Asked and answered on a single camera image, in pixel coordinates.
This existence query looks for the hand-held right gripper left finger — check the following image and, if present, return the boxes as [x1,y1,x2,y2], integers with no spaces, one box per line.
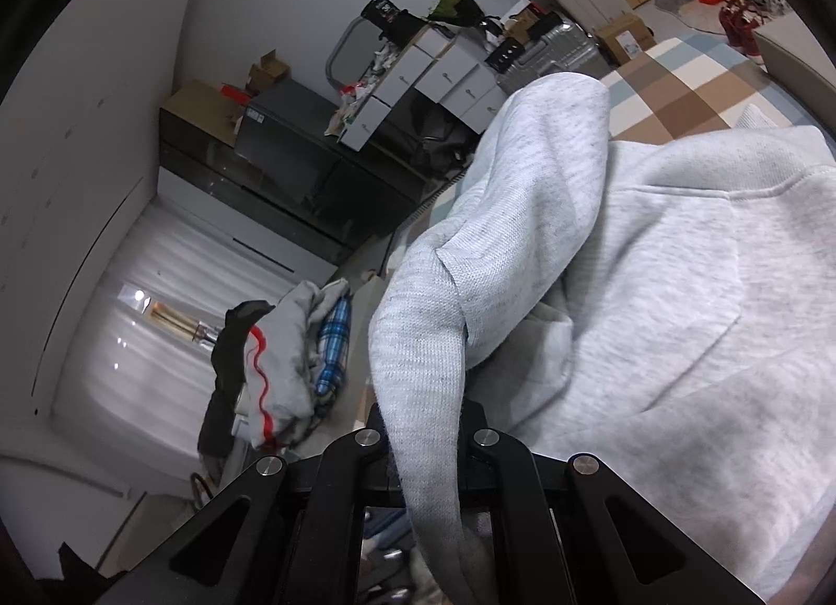
[91,405,402,605]

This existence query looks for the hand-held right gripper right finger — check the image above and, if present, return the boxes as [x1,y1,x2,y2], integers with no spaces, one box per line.
[457,399,765,605]

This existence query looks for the light grey hoodie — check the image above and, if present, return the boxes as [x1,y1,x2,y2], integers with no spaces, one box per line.
[367,71,836,605]

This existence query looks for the pile of folded clothes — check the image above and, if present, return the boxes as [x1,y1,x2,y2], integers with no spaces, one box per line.
[241,282,347,449]

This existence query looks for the dark cloth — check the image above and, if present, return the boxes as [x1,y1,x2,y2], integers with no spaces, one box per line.
[198,300,276,457]

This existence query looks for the white curtain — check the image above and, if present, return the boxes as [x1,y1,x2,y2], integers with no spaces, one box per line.
[52,203,337,495]

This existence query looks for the black glass cabinet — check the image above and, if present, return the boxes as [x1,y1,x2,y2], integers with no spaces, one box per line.
[158,109,428,250]

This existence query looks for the black bag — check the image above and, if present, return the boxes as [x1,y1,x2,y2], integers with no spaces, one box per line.
[385,109,481,178]

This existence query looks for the grey refrigerator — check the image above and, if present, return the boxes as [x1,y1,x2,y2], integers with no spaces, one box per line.
[235,79,347,207]

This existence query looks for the flat cardboard sheet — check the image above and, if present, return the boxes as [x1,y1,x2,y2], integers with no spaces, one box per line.
[162,80,252,142]

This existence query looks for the white desk with drawers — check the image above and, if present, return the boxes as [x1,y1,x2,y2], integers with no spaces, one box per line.
[336,24,510,152]

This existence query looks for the open cardboard box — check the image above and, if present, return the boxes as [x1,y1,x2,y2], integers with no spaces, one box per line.
[247,50,289,93]

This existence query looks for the arched mirror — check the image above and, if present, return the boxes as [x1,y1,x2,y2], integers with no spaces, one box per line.
[325,17,386,90]

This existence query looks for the small black box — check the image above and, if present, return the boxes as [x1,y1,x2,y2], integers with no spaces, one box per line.
[486,40,527,74]

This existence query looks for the silver suitcase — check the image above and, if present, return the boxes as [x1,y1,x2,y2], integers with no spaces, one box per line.
[496,17,611,97]

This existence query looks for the black canister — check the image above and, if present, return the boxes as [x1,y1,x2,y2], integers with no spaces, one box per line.
[361,0,419,44]

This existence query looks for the grey floor mat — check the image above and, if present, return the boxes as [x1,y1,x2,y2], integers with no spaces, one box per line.
[655,0,729,32]

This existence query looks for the red shoes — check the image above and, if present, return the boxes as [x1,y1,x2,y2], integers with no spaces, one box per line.
[718,1,764,57]

